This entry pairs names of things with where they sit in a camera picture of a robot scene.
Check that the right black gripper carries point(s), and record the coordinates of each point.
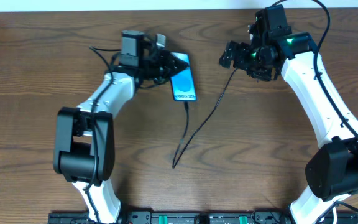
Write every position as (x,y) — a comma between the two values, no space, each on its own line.
(238,56)

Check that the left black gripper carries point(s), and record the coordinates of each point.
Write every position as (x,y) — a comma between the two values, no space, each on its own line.
(161,64)

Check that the blue Galaxy smartphone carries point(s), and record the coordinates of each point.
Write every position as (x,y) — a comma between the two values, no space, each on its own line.
(183,86)

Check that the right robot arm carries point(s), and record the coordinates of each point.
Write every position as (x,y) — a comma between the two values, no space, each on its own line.
(332,173)

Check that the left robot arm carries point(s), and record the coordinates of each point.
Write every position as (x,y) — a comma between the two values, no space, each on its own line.
(84,152)

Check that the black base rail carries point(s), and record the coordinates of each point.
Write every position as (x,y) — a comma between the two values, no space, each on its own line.
(147,217)

